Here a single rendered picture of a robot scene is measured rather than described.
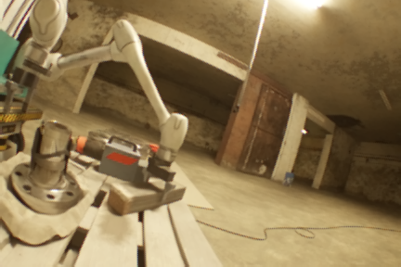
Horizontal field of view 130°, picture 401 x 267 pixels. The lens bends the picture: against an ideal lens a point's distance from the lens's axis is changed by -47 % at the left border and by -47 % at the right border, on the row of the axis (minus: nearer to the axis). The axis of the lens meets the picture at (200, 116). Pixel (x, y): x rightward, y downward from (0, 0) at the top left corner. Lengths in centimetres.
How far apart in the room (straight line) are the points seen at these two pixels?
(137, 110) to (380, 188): 1316
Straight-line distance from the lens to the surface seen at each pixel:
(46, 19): 51
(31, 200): 58
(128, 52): 86
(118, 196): 69
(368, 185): 1053
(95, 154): 102
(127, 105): 965
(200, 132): 1000
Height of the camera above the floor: 51
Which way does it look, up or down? 7 degrees up
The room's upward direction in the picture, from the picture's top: 20 degrees clockwise
